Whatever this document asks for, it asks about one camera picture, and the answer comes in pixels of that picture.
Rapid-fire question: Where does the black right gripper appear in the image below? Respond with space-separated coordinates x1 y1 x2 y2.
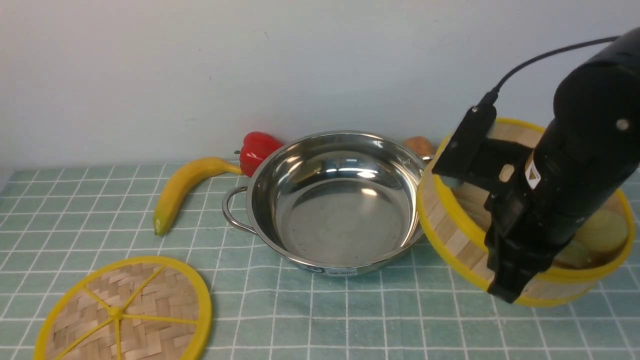
475 138 576 304

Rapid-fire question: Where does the bamboo steamer basket yellow rim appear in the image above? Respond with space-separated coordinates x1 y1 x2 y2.
416 117 636 308

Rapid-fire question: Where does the woven bamboo steamer lid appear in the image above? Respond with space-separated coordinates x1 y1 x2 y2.
33 256 213 360

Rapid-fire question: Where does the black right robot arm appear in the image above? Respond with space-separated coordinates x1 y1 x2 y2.
433 28 639 304

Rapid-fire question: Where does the green dumpling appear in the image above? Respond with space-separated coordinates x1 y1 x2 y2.
553 241 594 270

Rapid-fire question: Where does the green round bun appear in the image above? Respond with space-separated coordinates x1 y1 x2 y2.
573 209 629 255

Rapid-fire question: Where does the red bell pepper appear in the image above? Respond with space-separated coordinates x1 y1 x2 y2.
234 131 284 178

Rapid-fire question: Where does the yellow banana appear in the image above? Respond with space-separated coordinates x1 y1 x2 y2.
152 157 243 237

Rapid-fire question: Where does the green checkered tablecloth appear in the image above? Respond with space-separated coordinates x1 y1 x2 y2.
0 162 639 360

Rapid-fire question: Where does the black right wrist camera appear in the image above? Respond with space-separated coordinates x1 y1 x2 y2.
432 104 497 191

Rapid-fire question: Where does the black camera cable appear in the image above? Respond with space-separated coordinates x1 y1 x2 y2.
478 36 621 107

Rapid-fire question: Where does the stainless steel two-handled pot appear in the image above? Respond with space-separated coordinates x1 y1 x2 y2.
221 130 427 277

